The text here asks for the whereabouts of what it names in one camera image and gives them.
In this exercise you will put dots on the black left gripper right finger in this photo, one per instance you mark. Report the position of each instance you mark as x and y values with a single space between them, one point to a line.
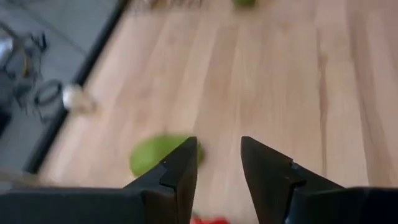
311 205

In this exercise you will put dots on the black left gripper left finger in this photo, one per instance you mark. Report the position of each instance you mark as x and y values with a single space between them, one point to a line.
93 205

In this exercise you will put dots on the light green bell pepper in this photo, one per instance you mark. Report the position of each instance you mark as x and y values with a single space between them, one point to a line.
149 155

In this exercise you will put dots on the red bell pepper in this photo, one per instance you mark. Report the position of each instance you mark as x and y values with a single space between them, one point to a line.
211 221

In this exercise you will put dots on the green lime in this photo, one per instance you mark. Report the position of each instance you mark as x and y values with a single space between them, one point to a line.
245 2

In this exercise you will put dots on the black table frame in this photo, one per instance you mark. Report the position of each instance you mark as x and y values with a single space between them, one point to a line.
99 43

